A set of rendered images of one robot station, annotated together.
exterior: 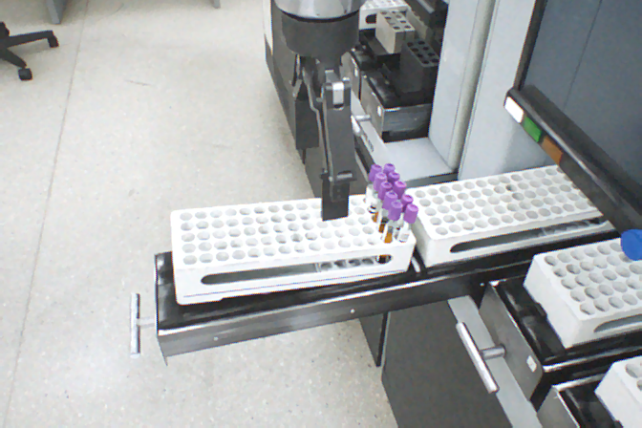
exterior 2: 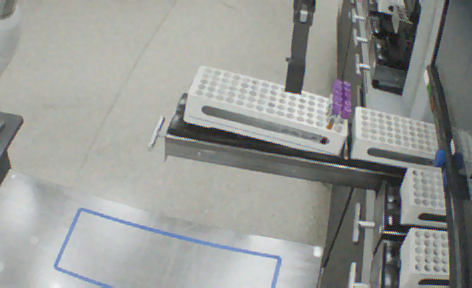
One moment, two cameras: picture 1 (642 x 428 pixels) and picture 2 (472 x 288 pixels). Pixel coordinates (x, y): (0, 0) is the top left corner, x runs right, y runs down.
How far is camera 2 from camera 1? 42 cm
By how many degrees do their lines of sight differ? 14
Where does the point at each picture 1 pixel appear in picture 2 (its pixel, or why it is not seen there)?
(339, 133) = (300, 36)
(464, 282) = (371, 178)
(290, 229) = (271, 100)
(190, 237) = (205, 82)
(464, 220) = (383, 136)
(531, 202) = (426, 141)
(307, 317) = (262, 162)
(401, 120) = (387, 76)
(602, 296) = (429, 198)
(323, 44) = not seen: outside the picture
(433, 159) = (399, 109)
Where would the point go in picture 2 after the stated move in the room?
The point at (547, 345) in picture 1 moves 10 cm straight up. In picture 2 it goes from (392, 219) to (408, 180)
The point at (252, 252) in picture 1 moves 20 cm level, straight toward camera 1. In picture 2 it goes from (239, 103) to (209, 179)
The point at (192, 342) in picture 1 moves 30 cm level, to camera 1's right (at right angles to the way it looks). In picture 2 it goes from (184, 150) to (334, 203)
